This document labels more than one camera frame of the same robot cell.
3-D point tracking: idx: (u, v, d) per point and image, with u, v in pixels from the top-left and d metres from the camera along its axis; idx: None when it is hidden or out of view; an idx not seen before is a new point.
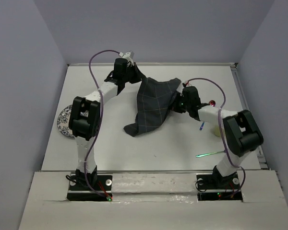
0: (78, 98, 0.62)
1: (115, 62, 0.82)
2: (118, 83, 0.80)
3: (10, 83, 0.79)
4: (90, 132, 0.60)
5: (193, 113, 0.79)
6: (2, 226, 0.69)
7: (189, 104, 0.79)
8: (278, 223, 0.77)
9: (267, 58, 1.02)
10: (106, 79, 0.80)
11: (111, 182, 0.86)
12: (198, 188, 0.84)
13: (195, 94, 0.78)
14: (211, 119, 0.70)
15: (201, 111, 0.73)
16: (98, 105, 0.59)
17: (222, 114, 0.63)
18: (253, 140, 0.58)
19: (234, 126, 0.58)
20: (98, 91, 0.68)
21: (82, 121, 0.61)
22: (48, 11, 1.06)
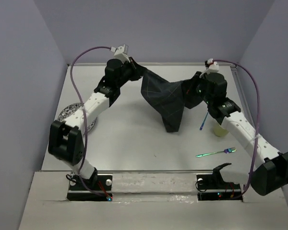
0: (56, 123, 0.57)
1: (107, 69, 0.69)
2: (112, 94, 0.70)
3: (10, 83, 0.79)
4: (70, 162, 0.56)
5: (216, 112, 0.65)
6: (2, 226, 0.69)
7: (212, 101, 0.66)
8: (279, 223, 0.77)
9: (267, 58, 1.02)
10: (97, 89, 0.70)
11: (111, 182, 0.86)
12: (198, 188, 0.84)
13: (222, 90, 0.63)
14: (240, 135, 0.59)
15: (228, 118, 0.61)
16: (77, 134, 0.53)
17: (259, 153, 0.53)
18: (280, 184, 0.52)
19: (271, 174, 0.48)
20: (82, 110, 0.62)
21: (62, 148, 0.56)
22: (48, 11, 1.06)
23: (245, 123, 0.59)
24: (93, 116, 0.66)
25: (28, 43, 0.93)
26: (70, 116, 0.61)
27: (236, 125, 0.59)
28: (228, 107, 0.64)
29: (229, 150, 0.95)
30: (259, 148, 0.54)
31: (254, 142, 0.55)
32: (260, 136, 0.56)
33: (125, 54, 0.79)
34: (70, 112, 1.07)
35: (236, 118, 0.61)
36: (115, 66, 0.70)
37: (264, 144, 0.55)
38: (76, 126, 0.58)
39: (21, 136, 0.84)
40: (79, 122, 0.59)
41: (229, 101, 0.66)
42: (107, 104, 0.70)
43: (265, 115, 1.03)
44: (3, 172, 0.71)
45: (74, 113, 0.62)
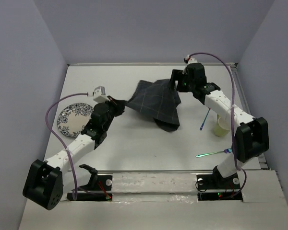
0: (38, 162, 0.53)
1: (93, 113, 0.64)
2: (97, 136, 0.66)
3: (10, 83, 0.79)
4: (45, 206, 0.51)
5: (198, 93, 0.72)
6: (2, 226, 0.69)
7: (194, 85, 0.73)
8: (279, 223, 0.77)
9: (267, 59, 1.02)
10: (82, 132, 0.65)
11: (111, 182, 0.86)
12: (198, 188, 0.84)
13: (202, 73, 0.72)
14: (219, 109, 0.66)
15: (209, 96, 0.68)
16: (56, 176, 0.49)
17: (235, 118, 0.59)
18: (259, 149, 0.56)
19: (248, 136, 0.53)
20: (66, 150, 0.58)
21: (38, 191, 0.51)
22: (48, 11, 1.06)
23: (224, 98, 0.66)
24: (78, 157, 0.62)
25: (29, 43, 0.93)
26: (53, 157, 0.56)
27: (216, 100, 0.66)
28: (210, 88, 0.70)
29: (229, 150, 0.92)
30: (235, 116, 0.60)
31: (230, 111, 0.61)
32: (236, 106, 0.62)
33: (104, 96, 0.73)
34: (70, 112, 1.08)
35: (216, 94, 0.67)
36: (102, 110, 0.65)
37: (240, 112, 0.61)
38: (57, 167, 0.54)
39: (22, 136, 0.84)
40: (62, 163, 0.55)
41: (211, 84, 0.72)
42: (92, 146, 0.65)
43: (265, 115, 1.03)
44: (3, 172, 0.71)
45: (57, 154, 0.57)
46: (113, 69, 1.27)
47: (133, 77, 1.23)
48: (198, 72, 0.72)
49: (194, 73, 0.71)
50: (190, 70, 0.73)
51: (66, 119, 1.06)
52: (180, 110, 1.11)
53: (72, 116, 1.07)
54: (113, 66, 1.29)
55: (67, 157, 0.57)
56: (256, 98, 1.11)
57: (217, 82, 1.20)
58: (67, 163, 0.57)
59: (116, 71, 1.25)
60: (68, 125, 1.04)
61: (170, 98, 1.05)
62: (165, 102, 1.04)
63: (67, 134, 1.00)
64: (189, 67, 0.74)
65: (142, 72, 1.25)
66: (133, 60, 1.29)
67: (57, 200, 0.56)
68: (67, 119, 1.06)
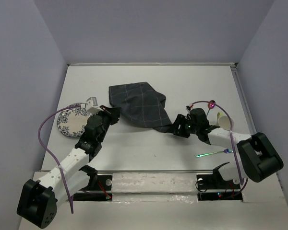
0: (30, 181, 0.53)
1: (87, 126, 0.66)
2: (92, 149, 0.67)
3: (10, 83, 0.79)
4: (38, 225, 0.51)
5: (202, 136, 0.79)
6: (2, 226, 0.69)
7: (198, 128, 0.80)
8: (279, 224, 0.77)
9: (267, 59, 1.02)
10: (77, 146, 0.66)
11: (111, 182, 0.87)
12: (198, 188, 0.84)
13: (203, 117, 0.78)
14: (222, 143, 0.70)
15: (211, 133, 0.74)
16: (49, 197, 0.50)
17: (234, 138, 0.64)
18: (270, 164, 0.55)
19: (247, 149, 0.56)
20: (59, 168, 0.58)
21: (31, 210, 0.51)
22: (48, 11, 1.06)
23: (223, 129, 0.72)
24: (72, 173, 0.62)
25: (29, 44, 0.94)
26: (46, 176, 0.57)
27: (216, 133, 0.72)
28: (211, 129, 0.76)
29: (229, 150, 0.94)
30: (234, 138, 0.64)
31: (229, 136, 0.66)
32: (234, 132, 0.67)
33: (97, 107, 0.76)
34: (70, 112, 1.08)
35: (217, 130, 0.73)
36: (96, 123, 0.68)
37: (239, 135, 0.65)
38: (50, 187, 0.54)
39: (22, 136, 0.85)
40: (54, 183, 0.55)
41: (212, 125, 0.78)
42: (87, 159, 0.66)
43: (265, 115, 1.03)
44: (3, 172, 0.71)
45: (50, 172, 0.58)
46: (113, 69, 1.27)
47: (133, 77, 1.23)
48: (199, 117, 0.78)
49: (197, 119, 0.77)
50: (193, 116, 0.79)
51: (66, 119, 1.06)
52: (180, 110, 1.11)
53: (72, 116, 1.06)
54: (113, 65, 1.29)
55: (60, 176, 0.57)
56: (256, 98, 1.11)
57: (217, 82, 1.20)
58: (60, 180, 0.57)
59: (116, 71, 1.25)
60: (68, 126, 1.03)
61: (152, 103, 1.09)
62: (150, 110, 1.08)
63: (68, 134, 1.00)
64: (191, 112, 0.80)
65: (142, 72, 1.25)
66: (133, 60, 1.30)
67: (52, 218, 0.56)
68: (67, 119, 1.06)
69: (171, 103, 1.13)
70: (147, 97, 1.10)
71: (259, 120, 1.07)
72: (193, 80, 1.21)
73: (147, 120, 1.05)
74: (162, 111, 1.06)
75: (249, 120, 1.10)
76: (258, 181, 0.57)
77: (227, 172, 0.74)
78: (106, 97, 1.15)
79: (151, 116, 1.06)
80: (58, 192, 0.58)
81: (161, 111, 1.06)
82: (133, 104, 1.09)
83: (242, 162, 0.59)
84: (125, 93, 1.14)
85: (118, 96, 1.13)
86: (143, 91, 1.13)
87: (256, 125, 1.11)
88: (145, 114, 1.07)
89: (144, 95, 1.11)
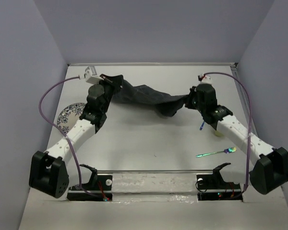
0: (39, 154, 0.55)
1: (88, 96, 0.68)
2: (97, 120, 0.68)
3: (10, 83, 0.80)
4: (53, 195, 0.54)
5: (209, 118, 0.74)
6: (3, 225, 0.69)
7: (205, 108, 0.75)
8: (280, 224, 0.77)
9: (267, 58, 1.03)
10: (82, 117, 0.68)
11: (111, 182, 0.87)
12: (198, 188, 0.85)
13: (212, 96, 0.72)
14: (234, 138, 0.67)
15: (222, 121, 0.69)
16: (59, 166, 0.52)
17: (253, 148, 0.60)
18: (280, 179, 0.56)
19: (269, 170, 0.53)
20: (66, 138, 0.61)
21: (43, 181, 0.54)
22: (48, 11, 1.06)
23: (238, 124, 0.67)
24: (79, 143, 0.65)
25: (29, 44, 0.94)
26: (54, 146, 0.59)
27: (230, 127, 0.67)
28: (221, 112, 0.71)
29: (229, 150, 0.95)
30: (253, 146, 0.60)
31: (247, 140, 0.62)
32: (253, 134, 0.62)
33: (97, 75, 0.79)
34: (70, 112, 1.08)
35: (229, 120, 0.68)
36: (98, 92, 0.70)
37: (258, 142, 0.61)
38: (59, 157, 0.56)
39: (22, 136, 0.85)
40: (64, 153, 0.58)
41: (222, 107, 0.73)
42: (93, 131, 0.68)
43: (265, 115, 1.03)
44: (3, 172, 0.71)
45: (58, 143, 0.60)
46: (112, 69, 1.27)
47: (133, 77, 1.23)
48: (208, 95, 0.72)
49: (205, 96, 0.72)
50: (200, 93, 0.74)
51: (66, 119, 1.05)
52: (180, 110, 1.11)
53: (72, 116, 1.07)
54: (113, 66, 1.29)
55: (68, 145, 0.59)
56: (256, 98, 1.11)
57: (217, 82, 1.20)
58: (69, 151, 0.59)
59: (116, 71, 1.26)
60: (68, 125, 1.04)
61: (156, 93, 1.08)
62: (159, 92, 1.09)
63: None
64: (199, 89, 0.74)
65: (142, 72, 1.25)
66: (133, 60, 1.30)
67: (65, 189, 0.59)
68: (67, 119, 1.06)
69: None
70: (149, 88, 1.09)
71: (259, 120, 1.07)
72: (193, 80, 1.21)
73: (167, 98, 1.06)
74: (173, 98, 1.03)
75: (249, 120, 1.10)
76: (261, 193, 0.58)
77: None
78: None
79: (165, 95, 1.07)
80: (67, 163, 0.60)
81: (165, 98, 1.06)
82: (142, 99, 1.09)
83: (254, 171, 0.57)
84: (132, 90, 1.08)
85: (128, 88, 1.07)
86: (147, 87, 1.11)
87: (256, 125, 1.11)
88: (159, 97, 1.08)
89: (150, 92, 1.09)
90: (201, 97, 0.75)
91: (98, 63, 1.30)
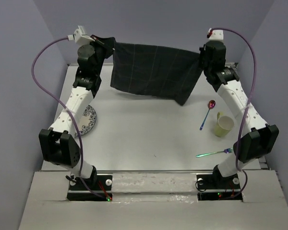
0: (44, 131, 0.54)
1: (78, 58, 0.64)
2: (92, 82, 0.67)
3: (10, 83, 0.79)
4: (69, 164, 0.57)
5: (213, 78, 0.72)
6: (3, 225, 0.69)
7: (210, 68, 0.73)
8: (279, 223, 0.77)
9: (267, 58, 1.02)
10: (76, 84, 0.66)
11: (111, 182, 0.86)
12: (198, 188, 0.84)
13: (222, 55, 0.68)
14: (233, 106, 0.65)
15: (225, 86, 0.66)
16: (68, 139, 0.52)
17: (247, 120, 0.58)
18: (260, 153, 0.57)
19: (255, 143, 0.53)
20: (66, 111, 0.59)
21: (57, 155, 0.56)
22: (48, 11, 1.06)
23: (240, 92, 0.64)
24: (80, 112, 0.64)
25: (28, 45, 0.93)
26: (55, 121, 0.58)
27: (232, 94, 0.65)
28: (226, 73, 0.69)
29: (229, 150, 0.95)
30: (248, 118, 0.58)
31: (244, 110, 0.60)
32: (251, 106, 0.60)
33: (87, 37, 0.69)
34: None
35: (233, 87, 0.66)
36: (88, 52, 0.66)
37: (254, 115, 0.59)
38: (65, 131, 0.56)
39: (21, 136, 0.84)
40: (67, 125, 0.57)
41: (229, 69, 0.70)
42: (91, 96, 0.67)
43: (265, 115, 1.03)
44: (2, 172, 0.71)
45: (59, 117, 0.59)
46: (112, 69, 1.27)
47: None
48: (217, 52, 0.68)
49: (214, 52, 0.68)
50: (210, 49, 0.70)
51: None
52: (180, 109, 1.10)
53: None
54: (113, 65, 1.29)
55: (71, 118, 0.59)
56: (256, 98, 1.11)
57: None
58: (72, 123, 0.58)
59: None
60: None
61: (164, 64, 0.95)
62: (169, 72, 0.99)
63: None
64: (208, 45, 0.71)
65: None
66: None
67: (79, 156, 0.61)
68: None
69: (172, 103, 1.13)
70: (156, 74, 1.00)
71: None
72: None
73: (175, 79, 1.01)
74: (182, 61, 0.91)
75: None
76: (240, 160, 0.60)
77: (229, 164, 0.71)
78: (106, 97, 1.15)
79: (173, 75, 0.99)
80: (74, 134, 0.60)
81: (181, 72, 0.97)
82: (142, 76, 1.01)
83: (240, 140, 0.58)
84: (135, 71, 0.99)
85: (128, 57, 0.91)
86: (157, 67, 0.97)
87: None
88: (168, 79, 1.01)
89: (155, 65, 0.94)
90: (210, 54, 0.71)
91: None
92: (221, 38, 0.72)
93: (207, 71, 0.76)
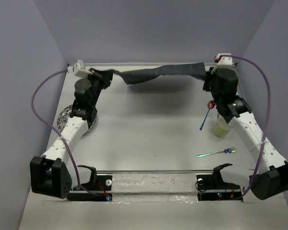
0: (36, 159, 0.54)
1: (75, 91, 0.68)
2: (87, 113, 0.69)
3: (9, 84, 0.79)
4: (59, 196, 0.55)
5: (224, 109, 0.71)
6: (3, 226, 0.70)
7: (222, 99, 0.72)
8: (279, 224, 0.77)
9: (267, 59, 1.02)
10: (73, 114, 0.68)
11: (111, 182, 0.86)
12: (198, 188, 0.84)
13: (233, 86, 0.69)
14: (245, 137, 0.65)
15: (237, 118, 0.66)
16: (60, 167, 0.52)
17: (265, 158, 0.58)
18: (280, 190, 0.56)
19: (275, 183, 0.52)
20: (61, 139, 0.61)
21: (47, 184, 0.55)
22: (48, 11, 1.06)
23: (254, 125, 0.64)
24: (75, 140, 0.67)
25: (28, 45, 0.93)
26: (50, 149, 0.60)
27: (245, 127, 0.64)
28: (238, 106, 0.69)
29: (229, 150, 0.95)
30: (265, 155, 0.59)
31: (259, 147, 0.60)
32: (268, 141, 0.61)
33: (84, 69, 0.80)
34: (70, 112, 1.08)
35: (246, 120, 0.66)
36: (84, 86, 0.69)
37: (270, 151, 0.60)
38: (58, 158, 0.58)
39: (21, 136, 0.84)
40: (61, 153, 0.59)
41: (240, 99, 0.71)
42: (86, 125, 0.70)
43: (265, 115, 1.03)
44: (2, 173, 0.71)
45: (54, 144, 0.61)
46: (112, 69, 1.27)
47: None
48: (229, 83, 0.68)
49: (226, 84, 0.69)
50: (222, 79, 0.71)
51: (66, 119, 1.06)
52: (181, 109, 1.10)
53: None
54: (113, 65, 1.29)
55: (65, 145, 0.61)
56: (256, 98, 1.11)
57: None
58: (66, 150, 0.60)
59: None
60: None
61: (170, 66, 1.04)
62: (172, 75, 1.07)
63: None
64: (219, 75, 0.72)
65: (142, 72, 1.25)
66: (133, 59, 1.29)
67: (69, 189, 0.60)
68: (67, 119, 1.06)
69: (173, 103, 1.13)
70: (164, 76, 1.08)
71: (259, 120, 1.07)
72: (193, 80, 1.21)
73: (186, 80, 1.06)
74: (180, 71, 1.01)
75: None
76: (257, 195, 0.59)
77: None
78: (106, 98, 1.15)
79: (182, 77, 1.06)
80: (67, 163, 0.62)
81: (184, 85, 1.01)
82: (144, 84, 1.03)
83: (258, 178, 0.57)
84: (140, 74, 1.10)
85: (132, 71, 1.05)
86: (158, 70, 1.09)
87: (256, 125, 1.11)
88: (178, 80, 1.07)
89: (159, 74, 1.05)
90: (222, 86, 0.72)
91: (98, 63, 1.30)
92: (229, 62, 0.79)
93: (217, 103, 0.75)
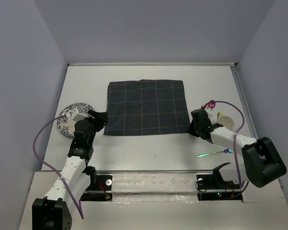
0: (38, 200, 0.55)
1: (75, 131, 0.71)
2: (85, 152, 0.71)
3: (10, 84, 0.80)
4: None
5: (204, 134, 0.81)
6: (3, 225, 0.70)
7: (199, 127, 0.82)
8: (279, 223, 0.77)
9: (266, 59, 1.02)
10: (70, 154, 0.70)
11: (111, 182, 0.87)
12: (198, 188, 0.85)
13: (205, 115, 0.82)
14: (224, 142, 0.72)
15: (213, 132, 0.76)
16: (62, 206, 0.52)
17: (238, 141, 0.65)
18: (275, 170, 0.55)
19: (255, 155, 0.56)
20: (61, 179, 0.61)
21: (47, 225, 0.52)
22: (48, 12, 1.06)
23: (226, 131, 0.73)
24: (75, 180, 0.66)
25: (28, 45, 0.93)
26: (51, 189, 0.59)
27: (219, 133, 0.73)
28: (214, 128, 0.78)
29: (229, 150, 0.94)
30: (238, 141, 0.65)
31: (233, 138, 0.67)
32: (238, 134, 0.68)
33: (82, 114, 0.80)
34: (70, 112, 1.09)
35: (220, 130, 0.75)
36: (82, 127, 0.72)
37: (244, 138, 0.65)
38: (59, 198, 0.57)
39: (21, 137, 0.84)
40: (62, 193, 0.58)
41: (215, 123, 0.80)
42: (84, 164, 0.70)
43: (265, 115, 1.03)
44: (2, 174, 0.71)
45: (54, 185, 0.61)
46: (112, 69, 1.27)
47: (133, 77, 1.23)
48: (200, 115, 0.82)
49: (198, 116, 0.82)
50: (194, 114, 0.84)
51: (66, 119, 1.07)
52: (181, 109, 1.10)
53: None
54: (112, 65, 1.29)
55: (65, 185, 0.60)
56: (256, 98, 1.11)
57: (217, 82, 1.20)
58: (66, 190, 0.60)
59: (115, 71, 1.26)
60: (68, 126, 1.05)
61: (152, 101, 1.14)
62: (155, 92, 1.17)
63: (68, 134, 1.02)
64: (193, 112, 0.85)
65: (142, 72, 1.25)
66: (133, 60, 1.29)
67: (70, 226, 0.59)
68: (67, 119, 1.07)
69: (173, 103, 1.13)
70: (147, 92, 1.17)
71: (259, 120, 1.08)
72: (193, 81, 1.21)
73: (170, 95, 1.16)
74: (162, 102, 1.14)
75: (249, 120, 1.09)
76: (261, 187, 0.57)
77: (229, 173, 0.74)
78: (106, 97, 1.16)
79: (162, 97, 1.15)
80: (69, 201, 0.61)
81: (168, 95, 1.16)
82: (130, 88, 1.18)
83: (245, 164, 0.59)
84: (125, 85, 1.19)
85: (116, 93, 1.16)
86: (140, 81, 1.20)
87: (256, 124, 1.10)
88: (165, 92, 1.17)
89: (144, 101, 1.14)
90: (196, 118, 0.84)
91: (98, 63, 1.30)
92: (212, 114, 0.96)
93: (198, 132, 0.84)
